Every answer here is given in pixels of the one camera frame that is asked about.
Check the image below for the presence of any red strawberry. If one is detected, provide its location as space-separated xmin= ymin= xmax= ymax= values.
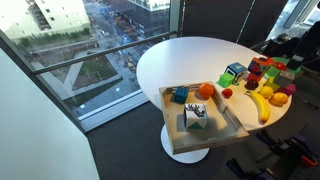
xmin=222 ymin=88 xmax=233 ymax=98

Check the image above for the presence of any orange peach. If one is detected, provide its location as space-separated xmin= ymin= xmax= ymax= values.
xmin=198 ymin=83 xmax=215 ymax=99

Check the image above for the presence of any wooden tray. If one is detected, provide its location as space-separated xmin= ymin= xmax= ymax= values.
xmin=159 ymin=84 xmax=248 ymax=155

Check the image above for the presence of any blue plastic cube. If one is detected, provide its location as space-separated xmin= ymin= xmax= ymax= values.
xmin=174 ymin=87 xmax=189 ymax=104

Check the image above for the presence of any white round table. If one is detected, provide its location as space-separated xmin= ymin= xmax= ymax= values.
xmin=137 ymin=37 xmax=290 ymax=164

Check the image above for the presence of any green plastic cube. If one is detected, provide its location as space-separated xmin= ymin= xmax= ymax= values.
xmin=217 ymin=73 xmax=234 ymax=88

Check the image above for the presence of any dark purple plum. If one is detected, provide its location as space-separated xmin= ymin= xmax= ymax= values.
xmin=245 ymin=80 xmax=259 ymax=90

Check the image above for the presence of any red and blue fabric cube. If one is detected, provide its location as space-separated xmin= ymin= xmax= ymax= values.
xmin=247 ymin=57 xmax=274 ymax=81

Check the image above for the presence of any yellow banana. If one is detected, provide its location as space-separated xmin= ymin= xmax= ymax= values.
xmin=246 ymin=91 xmax=270 ymax=124

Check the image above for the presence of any yellow lemon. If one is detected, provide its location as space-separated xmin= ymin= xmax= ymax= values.
xmin=259 ymin=86 xmax=273 ymax=99

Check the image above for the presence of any yellow block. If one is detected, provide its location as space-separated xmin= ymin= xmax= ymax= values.
xmin=264 ymin=77 xmax=280 ymax=92

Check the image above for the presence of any green block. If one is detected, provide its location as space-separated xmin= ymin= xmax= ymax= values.
xmin=266 ymin=66 xmax=280 ymax=77

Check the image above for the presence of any yellow orange fruit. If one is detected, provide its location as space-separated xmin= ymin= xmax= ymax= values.
xmin=268 ymin=92 xmax=288 ymax=107

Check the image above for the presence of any red tomato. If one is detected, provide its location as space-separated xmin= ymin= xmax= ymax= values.
xmin=273 ymin=62 xmax=287 ymax=70

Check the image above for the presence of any grey cube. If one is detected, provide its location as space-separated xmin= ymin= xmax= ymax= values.
xmin=274 ymin=71 xmax=295 ymax=87

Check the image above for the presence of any window handrail bar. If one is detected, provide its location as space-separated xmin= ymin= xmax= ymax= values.
xmin=31 ymin=31 xmax=177 ymax=75

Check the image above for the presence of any green plate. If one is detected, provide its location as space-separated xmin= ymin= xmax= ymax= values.
xmin=271 ymin=57 xmax=301 ymax=75

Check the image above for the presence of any magenta block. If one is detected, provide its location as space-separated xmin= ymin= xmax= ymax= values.
xmin=278 ymin=84 xmax=296 ymax=97

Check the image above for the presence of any blue and orange clamp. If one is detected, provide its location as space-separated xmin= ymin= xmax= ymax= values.
xmin=256 ymin=129 xmax=318 ymax=166

